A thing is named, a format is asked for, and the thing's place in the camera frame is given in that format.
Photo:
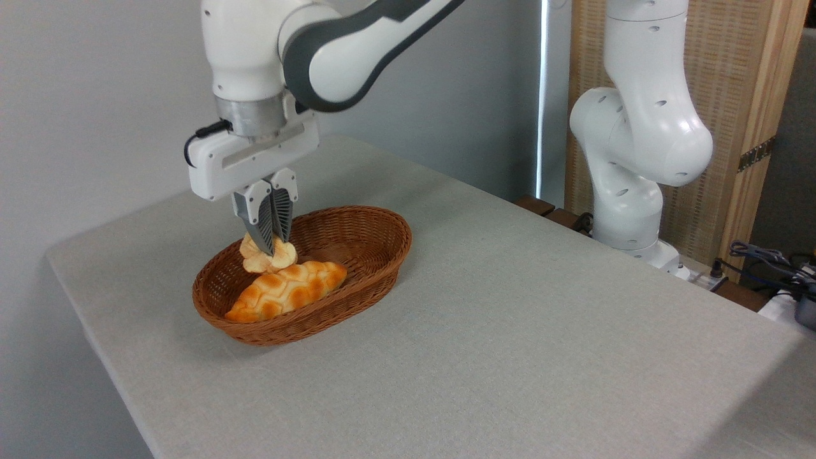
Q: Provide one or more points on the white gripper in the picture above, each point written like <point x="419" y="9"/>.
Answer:
<point x="255" y="162"/>

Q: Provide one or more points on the round pale bread bun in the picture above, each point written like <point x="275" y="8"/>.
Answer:
<point x="255" y="260"/>

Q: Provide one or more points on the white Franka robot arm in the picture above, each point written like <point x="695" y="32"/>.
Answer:
<point x="644" y="127"/>

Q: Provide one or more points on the long braided golden bread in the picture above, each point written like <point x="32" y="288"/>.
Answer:
<point x="287" y="290"/>

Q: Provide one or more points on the brown oval wicker basket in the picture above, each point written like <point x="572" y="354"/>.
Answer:
<point x="376" y="268"/>

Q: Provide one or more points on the black power plug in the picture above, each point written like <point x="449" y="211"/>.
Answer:
<point x="717" y="268"/>

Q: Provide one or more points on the metal screen hinge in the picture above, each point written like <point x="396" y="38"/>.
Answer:
<point x="757" y="153"/>

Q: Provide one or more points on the white box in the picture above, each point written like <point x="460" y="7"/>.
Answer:
<point x="774" y="309"/>

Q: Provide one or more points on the grey container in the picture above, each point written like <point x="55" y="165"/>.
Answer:
<point x="807" y="313"/>

